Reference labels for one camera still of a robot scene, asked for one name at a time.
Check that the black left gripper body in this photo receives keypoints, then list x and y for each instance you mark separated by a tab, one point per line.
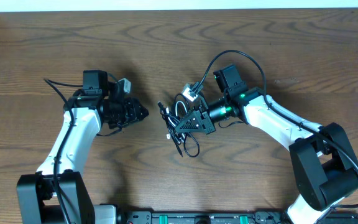
122	113

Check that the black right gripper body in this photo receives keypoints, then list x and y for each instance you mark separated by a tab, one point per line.
206	119

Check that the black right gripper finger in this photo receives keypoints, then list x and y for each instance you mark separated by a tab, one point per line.
194	115
189	126

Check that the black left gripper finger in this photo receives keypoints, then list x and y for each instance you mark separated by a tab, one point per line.
141	116
139	108

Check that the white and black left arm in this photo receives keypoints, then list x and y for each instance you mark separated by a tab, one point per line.
56	192

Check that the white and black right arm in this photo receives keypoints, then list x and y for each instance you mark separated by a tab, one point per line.
324	163

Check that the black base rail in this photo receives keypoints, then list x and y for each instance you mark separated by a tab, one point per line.
197	217

